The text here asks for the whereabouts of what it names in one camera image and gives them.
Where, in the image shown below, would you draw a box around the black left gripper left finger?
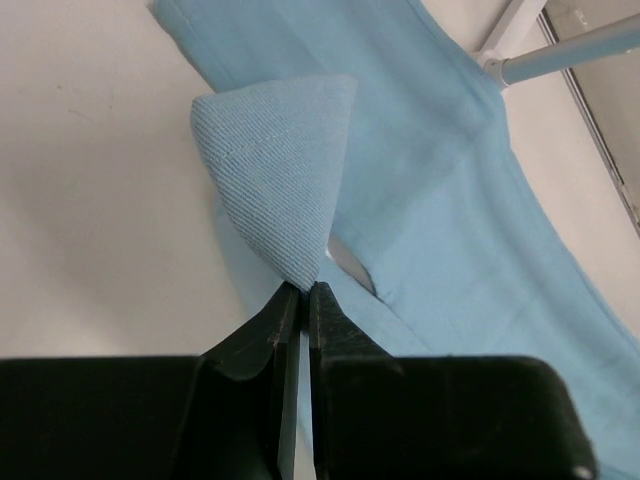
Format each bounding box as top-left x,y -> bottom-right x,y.
1,284 -> 301,479

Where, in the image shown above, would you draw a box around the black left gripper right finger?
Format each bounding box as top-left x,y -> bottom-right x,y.
308,283 -> 599,479

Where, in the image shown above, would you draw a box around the light blue trousers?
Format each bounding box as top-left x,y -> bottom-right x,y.
150,1 -> 639,479

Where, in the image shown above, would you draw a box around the aluminium rail right side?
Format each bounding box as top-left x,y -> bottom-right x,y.
539,0 -> 639,229

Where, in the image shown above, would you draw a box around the white clothes rack with rail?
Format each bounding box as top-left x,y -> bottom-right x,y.
473,0 -> 639,90

